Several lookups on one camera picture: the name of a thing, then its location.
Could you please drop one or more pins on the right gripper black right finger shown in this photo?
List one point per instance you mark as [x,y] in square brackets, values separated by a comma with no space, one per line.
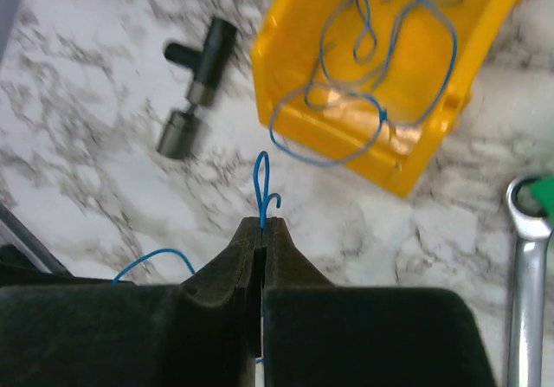
[316,333]

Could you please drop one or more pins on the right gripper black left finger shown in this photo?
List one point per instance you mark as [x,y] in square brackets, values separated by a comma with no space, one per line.
[61,330]

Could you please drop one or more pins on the green plastic bin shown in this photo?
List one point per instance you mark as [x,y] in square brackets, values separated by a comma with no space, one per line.
[542,191]

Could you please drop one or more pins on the black T-shaped socket tool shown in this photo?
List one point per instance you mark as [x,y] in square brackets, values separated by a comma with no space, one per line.
[207,66]

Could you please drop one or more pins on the ratcheting combination wrench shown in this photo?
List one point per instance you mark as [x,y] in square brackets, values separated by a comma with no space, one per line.
[532,236]

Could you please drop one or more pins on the left yellow plastic bin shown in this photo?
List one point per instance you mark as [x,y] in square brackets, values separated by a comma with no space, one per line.
[374,85]

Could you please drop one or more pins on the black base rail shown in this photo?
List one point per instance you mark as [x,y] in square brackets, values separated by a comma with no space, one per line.
[20,247]

